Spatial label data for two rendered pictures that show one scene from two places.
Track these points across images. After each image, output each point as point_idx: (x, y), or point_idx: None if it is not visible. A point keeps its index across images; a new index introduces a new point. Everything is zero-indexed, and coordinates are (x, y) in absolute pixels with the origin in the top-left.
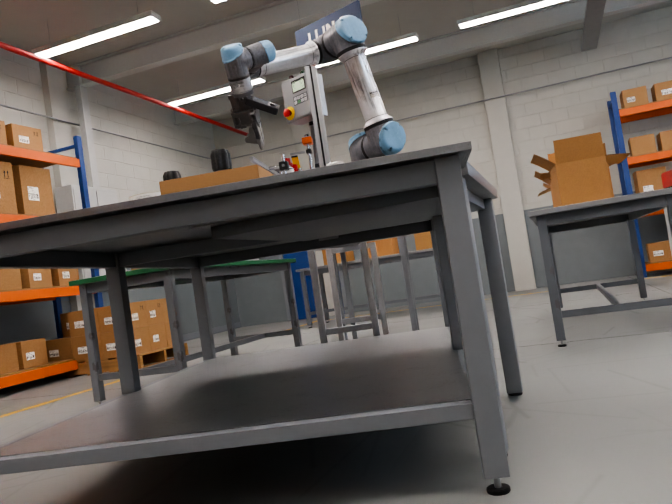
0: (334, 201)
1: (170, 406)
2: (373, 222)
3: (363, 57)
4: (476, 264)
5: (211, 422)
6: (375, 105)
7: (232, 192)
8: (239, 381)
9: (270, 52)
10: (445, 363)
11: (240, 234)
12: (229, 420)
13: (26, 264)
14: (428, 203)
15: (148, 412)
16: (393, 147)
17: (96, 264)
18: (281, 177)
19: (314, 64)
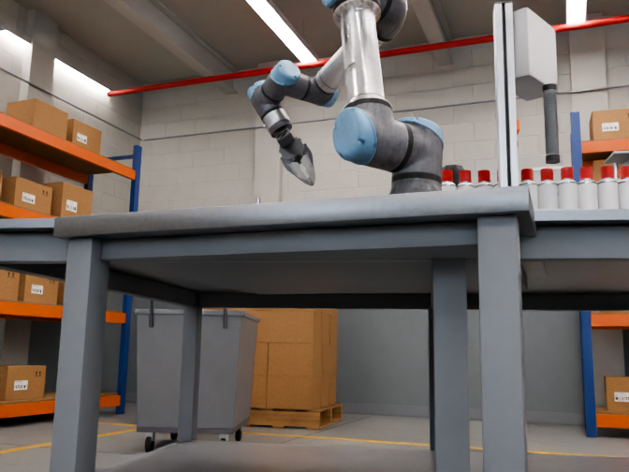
0: (45, 277)
1: (284, 459)
2: (362, 275)
3: (345, 18)
4: (58, 364)
5: (151, 467)
6: (346, 88)
7: None
8: (399, 471)
9: (275, 76)
10: None
11: (252, 291)
12: (142, 470)
13: (275, 305)
14: (173, 264)
15: (269, 456)
16: (343, 153)
17: (387, 305)
18: None
19: (378, 41)
